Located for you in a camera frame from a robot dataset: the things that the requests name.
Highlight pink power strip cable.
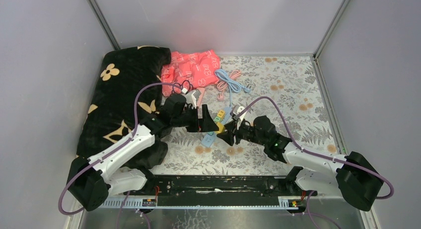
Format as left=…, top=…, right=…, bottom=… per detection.
left=215, top=69, right=242, bottom=102

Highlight yellow charger plug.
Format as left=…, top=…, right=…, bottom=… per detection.
left=216, top=110, right=225, bottom=121
left=215, top=122, right=225, bottom=134

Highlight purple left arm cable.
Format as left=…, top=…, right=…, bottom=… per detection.
left=58, top=82, right=192, bottom=229

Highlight pink patterned cloth bag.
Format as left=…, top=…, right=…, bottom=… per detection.
left=160, top=50, right=220, bottom=88

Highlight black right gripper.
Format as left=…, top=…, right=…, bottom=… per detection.
left=217, top=118, right=267, bottom=147

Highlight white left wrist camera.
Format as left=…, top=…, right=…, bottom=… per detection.
left=184, top=88, right=200, bottom=107

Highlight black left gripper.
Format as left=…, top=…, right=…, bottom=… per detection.
left=171, top=105, right=219, bottom=133

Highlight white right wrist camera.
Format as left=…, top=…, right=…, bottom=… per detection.
left=230, top=105, right=246, bottom=121

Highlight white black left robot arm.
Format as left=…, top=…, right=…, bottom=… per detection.
left=64, top=94, right=218, bottom=211

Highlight floral patterned table mat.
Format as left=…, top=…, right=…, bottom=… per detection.
left=152, top=56, right=342, bottom=175

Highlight light blue power cable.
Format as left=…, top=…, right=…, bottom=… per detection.
left=214, top=69, right=252, bottom=109

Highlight light blue power strip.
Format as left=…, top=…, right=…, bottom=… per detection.
left=201, top=106, right=232, bottom=148

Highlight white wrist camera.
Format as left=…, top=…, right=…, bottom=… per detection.
left=230, top=105, right=246, bottom=121
left=184, top=88, right=200, bottom=107

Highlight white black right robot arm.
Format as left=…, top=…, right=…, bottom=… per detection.
left=217, top=116, right=385, bottom=212

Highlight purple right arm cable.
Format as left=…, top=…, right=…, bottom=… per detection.
left=236, top=96, right=395, bottom=229

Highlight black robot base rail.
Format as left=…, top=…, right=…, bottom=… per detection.
left=130, top=175, right=305, bottom=197

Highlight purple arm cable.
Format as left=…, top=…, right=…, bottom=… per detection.
left=58, top=82, right=192, bottom=229
left=236, top=96, right=395, bottom=229

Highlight pink power strip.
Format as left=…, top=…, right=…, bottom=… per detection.
left=197, top=87, right=206, bottom=106

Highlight black floral plush blanket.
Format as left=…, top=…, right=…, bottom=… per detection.
left=76, top=46, right=171, bottom=158

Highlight black eyeglasses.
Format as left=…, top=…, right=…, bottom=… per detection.
left=171, top=80, right=194, bottom=94

